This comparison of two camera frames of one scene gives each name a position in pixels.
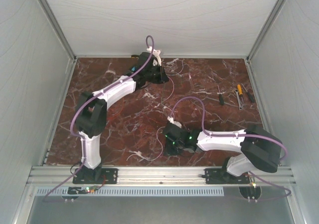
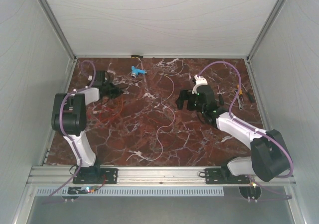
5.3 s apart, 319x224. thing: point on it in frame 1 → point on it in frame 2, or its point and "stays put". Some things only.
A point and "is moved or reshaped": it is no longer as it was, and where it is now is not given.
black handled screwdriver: [251, 97] stays put
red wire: [118, 112] is moved or reshaped
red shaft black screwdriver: [221, 97] stays put
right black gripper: [168, 151] → [185, 94]
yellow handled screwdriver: [240, 91] stays put
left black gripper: [164, 78] → [117, 91]
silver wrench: [240, 107] stays put
